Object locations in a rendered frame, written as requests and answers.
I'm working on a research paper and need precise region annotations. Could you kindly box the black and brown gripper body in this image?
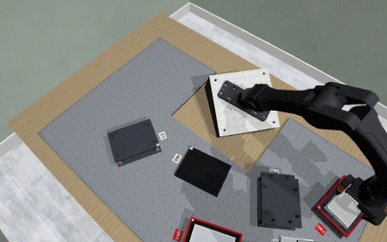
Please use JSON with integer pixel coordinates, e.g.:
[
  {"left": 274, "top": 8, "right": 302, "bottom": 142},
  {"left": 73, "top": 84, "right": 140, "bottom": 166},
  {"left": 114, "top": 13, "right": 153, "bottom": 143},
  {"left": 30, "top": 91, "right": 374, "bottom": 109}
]
[{"left": 340, "top": 175, "right": 387, "bottom": 226}]

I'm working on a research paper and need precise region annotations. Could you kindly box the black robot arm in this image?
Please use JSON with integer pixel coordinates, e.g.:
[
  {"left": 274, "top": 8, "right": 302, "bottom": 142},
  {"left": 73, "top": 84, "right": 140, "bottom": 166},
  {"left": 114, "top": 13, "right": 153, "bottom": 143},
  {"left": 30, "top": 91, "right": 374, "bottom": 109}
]
[{"left": 218, "top": 80, "right": 387, "bottom": 203}]

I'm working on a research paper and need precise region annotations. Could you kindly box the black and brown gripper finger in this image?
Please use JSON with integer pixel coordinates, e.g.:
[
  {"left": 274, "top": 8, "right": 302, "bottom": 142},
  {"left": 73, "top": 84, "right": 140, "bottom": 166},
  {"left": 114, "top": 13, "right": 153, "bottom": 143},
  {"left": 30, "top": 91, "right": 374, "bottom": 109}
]
[
  {"left": 361, "top": 208, "right": 387, "bottom": 226},
  {"left": 336, "top": 184, "right": 345, "bottom": 195}
]

